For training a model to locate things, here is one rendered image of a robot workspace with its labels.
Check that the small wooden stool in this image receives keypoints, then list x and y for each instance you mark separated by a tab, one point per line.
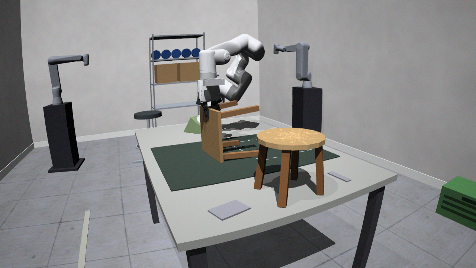
290	141

